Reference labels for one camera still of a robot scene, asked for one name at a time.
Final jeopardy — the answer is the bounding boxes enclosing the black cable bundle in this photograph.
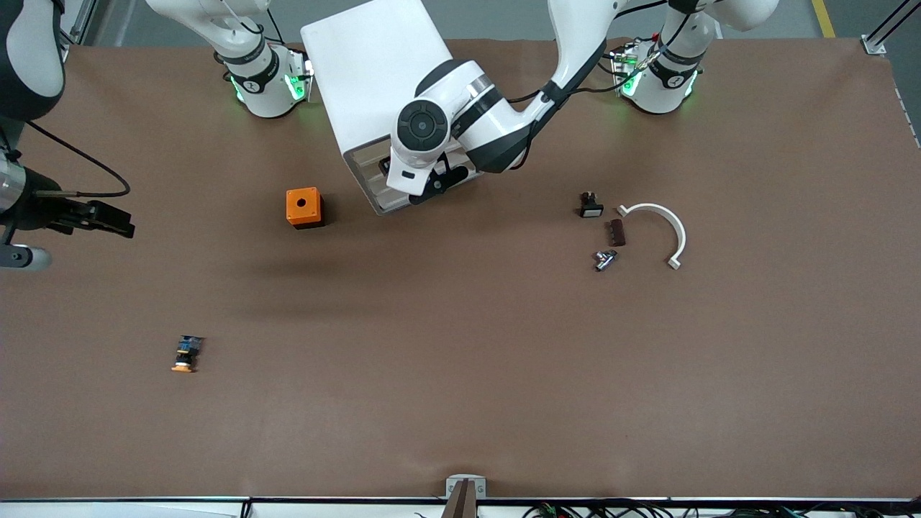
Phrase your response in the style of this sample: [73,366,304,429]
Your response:
[522,501,921,518]

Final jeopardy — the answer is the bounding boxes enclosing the arm base connector panel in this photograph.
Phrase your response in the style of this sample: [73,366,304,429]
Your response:
[611,43,643,99]
[286,46,315,103]

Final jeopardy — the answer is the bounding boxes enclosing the orange button enclosure box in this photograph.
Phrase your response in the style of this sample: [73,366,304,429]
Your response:
[286,187,325,230]

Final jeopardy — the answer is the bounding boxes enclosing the aluminium frame post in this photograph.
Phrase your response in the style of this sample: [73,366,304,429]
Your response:
[60,0,98,48]
[862,0,921,55]

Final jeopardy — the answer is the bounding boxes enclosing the orange capped push button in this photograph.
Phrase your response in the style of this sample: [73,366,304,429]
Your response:
[171,335,206,374]

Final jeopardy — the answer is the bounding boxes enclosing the white table edge rail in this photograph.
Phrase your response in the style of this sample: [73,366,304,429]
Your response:
[0,496,921,518]

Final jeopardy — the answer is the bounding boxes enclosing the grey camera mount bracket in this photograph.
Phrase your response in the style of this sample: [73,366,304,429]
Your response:
[440,474,487,518]

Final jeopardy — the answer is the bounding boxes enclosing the white drawer cabinet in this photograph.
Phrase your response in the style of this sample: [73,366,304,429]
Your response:
[300,0,484,217]

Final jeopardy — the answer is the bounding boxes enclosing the white curved plastic bracket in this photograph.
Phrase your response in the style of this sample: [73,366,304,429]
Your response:
[617,203,688,271]

